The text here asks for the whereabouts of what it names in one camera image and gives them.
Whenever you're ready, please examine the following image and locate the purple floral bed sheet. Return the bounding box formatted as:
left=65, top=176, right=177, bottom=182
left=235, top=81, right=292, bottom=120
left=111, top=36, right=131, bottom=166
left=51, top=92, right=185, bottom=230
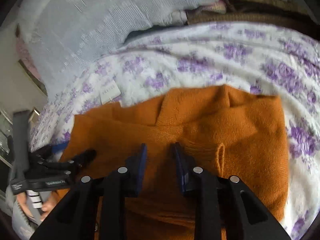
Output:
left=31, top=22, right=319, bottom=239

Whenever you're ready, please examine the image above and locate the white lace cover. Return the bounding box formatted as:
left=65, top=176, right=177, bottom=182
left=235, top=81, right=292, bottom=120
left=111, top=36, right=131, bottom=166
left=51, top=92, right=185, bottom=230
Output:
left=18, top=0, right=214, bottom=98

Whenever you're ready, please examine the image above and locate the pink floral pillow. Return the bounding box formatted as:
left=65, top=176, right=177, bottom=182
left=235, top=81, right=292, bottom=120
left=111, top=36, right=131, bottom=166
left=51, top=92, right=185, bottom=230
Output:
left=16, top=37, right=42, bottom=82

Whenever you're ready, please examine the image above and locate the person's left hand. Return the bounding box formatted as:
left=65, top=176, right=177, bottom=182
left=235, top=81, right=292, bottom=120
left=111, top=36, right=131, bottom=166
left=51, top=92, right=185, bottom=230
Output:
left=16, top=192, right=58, bottom=222

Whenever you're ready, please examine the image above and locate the wooden bedside furniture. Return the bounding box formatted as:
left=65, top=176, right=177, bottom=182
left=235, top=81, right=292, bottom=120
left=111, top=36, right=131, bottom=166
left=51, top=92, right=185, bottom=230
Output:
left=1, top=108, right=40, bottom=167

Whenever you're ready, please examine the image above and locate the orange knitted baby cardigan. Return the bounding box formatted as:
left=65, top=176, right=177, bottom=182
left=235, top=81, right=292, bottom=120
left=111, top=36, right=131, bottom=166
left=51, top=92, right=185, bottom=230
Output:
left=61, top=86, right=289, bottom=239

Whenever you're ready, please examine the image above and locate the white paper hang tag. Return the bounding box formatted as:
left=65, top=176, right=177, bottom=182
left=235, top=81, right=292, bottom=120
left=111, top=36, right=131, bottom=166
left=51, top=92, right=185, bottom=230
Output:
left=99, top=80, right=121, bottom=105

